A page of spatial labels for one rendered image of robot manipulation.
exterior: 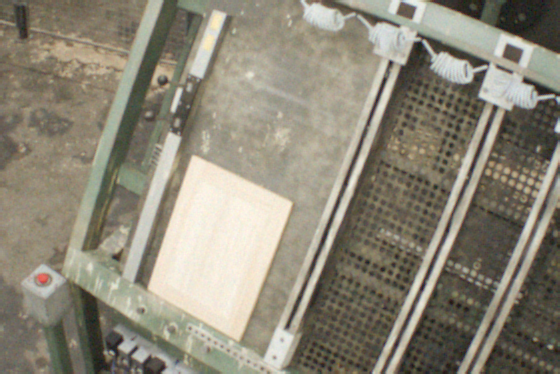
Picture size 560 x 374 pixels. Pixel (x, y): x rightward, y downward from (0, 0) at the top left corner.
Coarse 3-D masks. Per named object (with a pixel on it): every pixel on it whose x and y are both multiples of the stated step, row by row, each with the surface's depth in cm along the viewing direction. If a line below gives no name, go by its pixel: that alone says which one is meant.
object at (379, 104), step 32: (416, 0) 219; (384, 32) 210; (416, 32) 220; (384, 64) 228; (384, 96) 228; (384, 128) 236; (352, 160) 235; (352, 192) 234; (320, 224) 239; (320, 256) 239; (320, 288) 246; (288, 320) 246; (288, 352) 246
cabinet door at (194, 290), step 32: (192, 160) 261; (192, 192) 262; (224, 192) 258; (256, 192) 253; (192, 224) 263; (224, 224) 258; (256, 224) 253; (160, 256) 269; (192, 256) 264; (224, 256) 259; (256, 256) 254; (160, 288) 269; (192, 288) 264; (224, 288) 259; (256, 288) 254; (224, 320) 260
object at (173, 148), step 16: (224, 16) 252; (208, 32) 255; (224, 32) 256; (208, 64) 256; (192, 112) 260; (176, 144) 261; (160, 160) 264; (176, 160) 264; (160, 176) 264; (160, 192) 265; (144, 208) 268; (160, 208) 268; (144, 224) 268; (144, 240) 268; (144, 256) 271; (128, 272) 272
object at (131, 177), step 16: (192, 0) 265; (208, 0) 262; (192, 32) 268; (176, 80) 271; (432, 80) 233; (432, 96) 233; (448, 96) 231; (160, 112) 274; (464, 112) 229; (160, 128) 274; (144, 160) 278; (128, 176) 279; (144, 176) 276; (544, 256) 223; (384, 304) 243; (432, 320) 237; (464, 336) 232; (464, 352) 232; (512, 368) 226; (528, 368) 224
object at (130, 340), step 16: (128, 320) 273; (112, 336) 270; (128, 336) 274; (144, 336) 273; (160, 336) 267; (112, 352) 272; (128, 352) 266; (144, 352) 266; (160, 352) 270; (176, 352) 267; (112, 368) 279; (128, 368) 275; (144, 368) 267; (160, 368) 263; (176, 368) 263; (192, 368) 266; (208, 368) 261
